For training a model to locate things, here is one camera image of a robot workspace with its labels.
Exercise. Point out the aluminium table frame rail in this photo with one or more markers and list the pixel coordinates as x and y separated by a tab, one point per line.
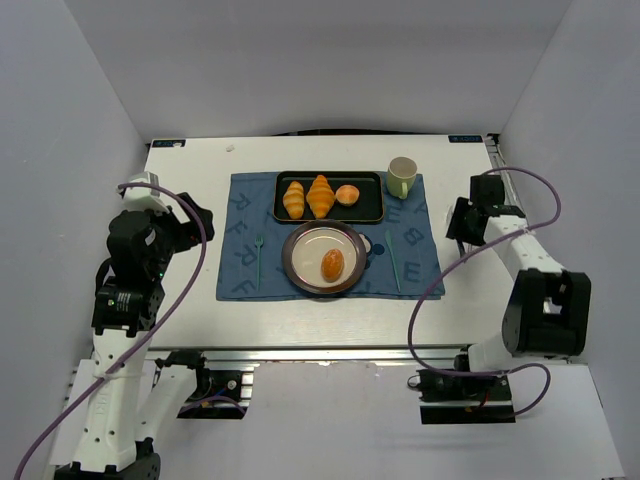
429	354

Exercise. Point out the oval orange bread roll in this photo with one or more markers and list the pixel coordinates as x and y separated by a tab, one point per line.
332	265

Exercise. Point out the black rectangular tray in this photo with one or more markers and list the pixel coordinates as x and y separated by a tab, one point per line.
368	208

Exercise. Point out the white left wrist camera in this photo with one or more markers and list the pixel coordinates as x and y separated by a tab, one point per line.
143	198

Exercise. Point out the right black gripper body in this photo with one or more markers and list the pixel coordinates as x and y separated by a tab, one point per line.
460	223

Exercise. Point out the green plastic fork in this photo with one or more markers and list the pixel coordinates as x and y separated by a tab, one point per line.
258	242

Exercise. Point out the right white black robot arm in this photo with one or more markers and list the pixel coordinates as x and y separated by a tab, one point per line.
547	313

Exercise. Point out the right black base electronics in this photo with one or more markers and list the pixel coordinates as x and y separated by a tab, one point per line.
454	400

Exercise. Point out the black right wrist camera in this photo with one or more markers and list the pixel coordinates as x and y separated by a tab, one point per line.
487	189

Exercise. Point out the large striped croissant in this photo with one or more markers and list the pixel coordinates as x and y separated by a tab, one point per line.
320	197

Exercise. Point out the black base electronics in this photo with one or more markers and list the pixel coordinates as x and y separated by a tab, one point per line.
218	394
454	400

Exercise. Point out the round pale bread roll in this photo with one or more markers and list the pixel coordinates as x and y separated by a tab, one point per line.
347	195

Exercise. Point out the blue lettered placemat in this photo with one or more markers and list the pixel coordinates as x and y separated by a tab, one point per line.
249	212

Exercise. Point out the left black base electronics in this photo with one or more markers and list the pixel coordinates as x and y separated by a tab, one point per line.
218	394

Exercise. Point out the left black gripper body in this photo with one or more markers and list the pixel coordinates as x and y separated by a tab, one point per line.
190	228

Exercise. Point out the green plastic knife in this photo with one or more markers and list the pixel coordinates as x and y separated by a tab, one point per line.
390	247

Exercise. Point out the dark rimmed white plate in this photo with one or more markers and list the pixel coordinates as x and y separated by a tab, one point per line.
305	248

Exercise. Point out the light green mug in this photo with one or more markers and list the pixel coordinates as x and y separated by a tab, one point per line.
400	177

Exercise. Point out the small striped croissant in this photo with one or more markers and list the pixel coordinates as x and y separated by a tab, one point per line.
294	200

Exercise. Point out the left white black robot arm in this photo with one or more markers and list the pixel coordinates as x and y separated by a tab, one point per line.
119	435

